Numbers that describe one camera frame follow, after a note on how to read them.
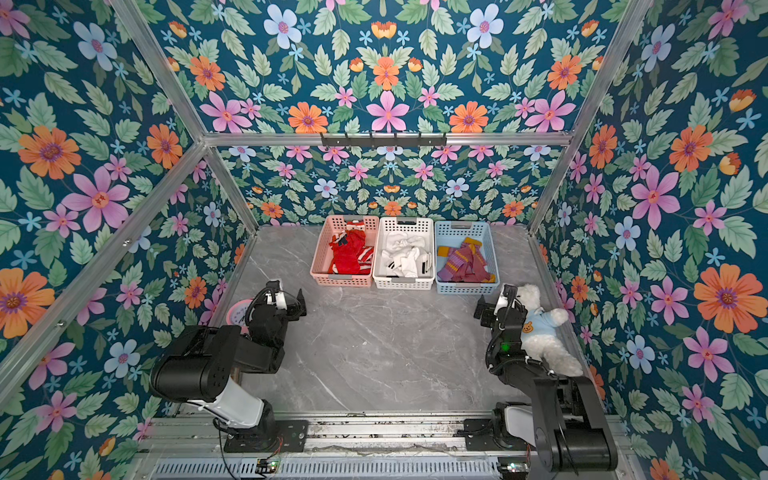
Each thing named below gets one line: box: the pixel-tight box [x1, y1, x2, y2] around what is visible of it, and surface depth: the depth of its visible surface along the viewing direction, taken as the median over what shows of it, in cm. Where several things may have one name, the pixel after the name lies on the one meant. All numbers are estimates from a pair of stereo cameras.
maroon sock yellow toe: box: [437, 237, 497, 283], surface depth 104 cm
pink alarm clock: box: [226, 298, 253, 334], surface depth 95 cm
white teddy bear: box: [516, 284, 584, 374], surface depth 84 cm
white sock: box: [381, 232, 433, 278], surface depth 106 cm
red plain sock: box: [329, 229, 365, 275], surface depth 109 cm
